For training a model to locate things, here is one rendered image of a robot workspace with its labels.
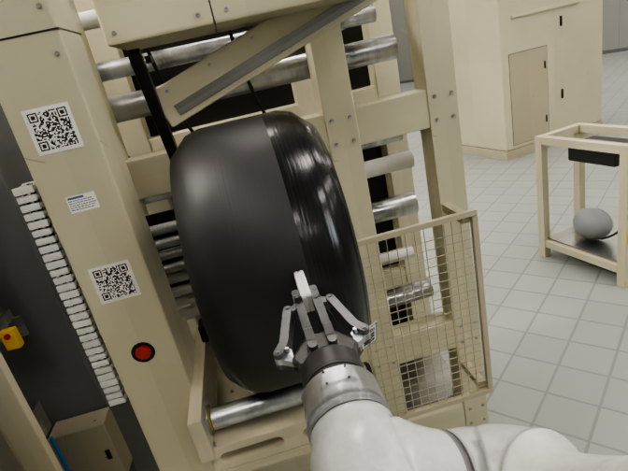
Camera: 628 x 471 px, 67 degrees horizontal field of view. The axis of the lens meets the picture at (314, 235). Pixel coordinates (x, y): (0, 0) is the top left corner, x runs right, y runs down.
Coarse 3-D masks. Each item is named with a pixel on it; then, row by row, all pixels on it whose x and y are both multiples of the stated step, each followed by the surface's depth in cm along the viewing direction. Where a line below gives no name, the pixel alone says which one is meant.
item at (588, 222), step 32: (576, 128) 290; (608, 128) 272; (544, 160) 287; (576, 160) 272; (608, 160) 253; (544, 192) 294; (576, 192) 308; (544, 224) 302; (576, 224) 289; (608, 224) 277; (544, 256) 310; (576, 256) 286; (608, 256) 269
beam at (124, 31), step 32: (96, 0) 96; (128, 0) 98; (160, 0) 99; (192, 0) 100; (224, 0) 101; (256, 0) 102; (288, 0) 103; (320, 0) 104; (128, 32) 99; (160, 32) 100; (192, 32) 107
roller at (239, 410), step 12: (300, 384) 97; (252, 396) 97; (264, 396) 96; (276, 396) 96; (288, 396) 96; (300, 396) 96; (216, 408) 96; (228, 408) 95; (240, 408) 95; (252, 408) 95; (264, 408) 95; (276, 408) 96; (216, 420) 94; (228, 420) 95; (240, 420) 95
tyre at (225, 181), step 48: (192, 144) 84; (240, 144) 82; (288, 144) 80; (192, 192) 77; (240, 192) 76; (288, 192) 76; (336, 192) 79; (192, 240) 75; (240, 240) 74; (288, 240) 74; (336, 240) 76; (192, 288) 78; (240, 288) 74; (288, 288) 75; (336, 288) 76; (240, 336) 76; (240, 384) 88; (288, 384) 90
